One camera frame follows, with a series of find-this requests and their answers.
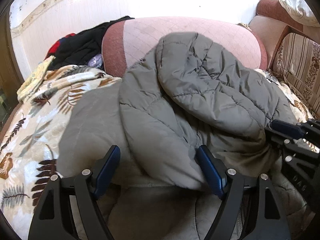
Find olive quilted hooded jacket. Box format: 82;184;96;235
57;42;311;239

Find striped floral cushion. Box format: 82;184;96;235
272;33;319;119

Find leaf-patterned bed blanket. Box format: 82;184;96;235
0;64;316;240

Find pink brown headboard cushion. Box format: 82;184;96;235
249;0;319;70

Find cream cloth on headboard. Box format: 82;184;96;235
278;0;319;28

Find yellow floral cloth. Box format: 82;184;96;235
17;55;55;102

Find red garment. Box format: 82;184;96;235
44;33;76;59

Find black garment pile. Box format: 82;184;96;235
48;16;131;70

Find pink cylindrical bolster pillow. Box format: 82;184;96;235
102;17;267;77

